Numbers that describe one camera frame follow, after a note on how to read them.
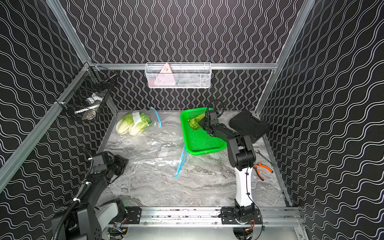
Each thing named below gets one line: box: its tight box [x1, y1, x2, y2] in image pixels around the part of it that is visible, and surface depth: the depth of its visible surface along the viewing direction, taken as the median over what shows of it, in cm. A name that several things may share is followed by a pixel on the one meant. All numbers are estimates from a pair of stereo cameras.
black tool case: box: [229, 110, 270, 144], surface depth 109 cm
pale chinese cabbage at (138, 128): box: [128, 112, 153, 136], surface depth 105 cm
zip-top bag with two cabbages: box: [115, 107, 162, 138], surface depth 105 cm
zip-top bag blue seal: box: [174, 146, 188, 179], surface depth 90 cm
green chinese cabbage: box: [188, 113, 206, 130], surface depth 106 cm
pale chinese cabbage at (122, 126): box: [116, 113, 134, 135], surface depth 105 cm
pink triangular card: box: [154, 63, 176, 86], surface depth 92 cm
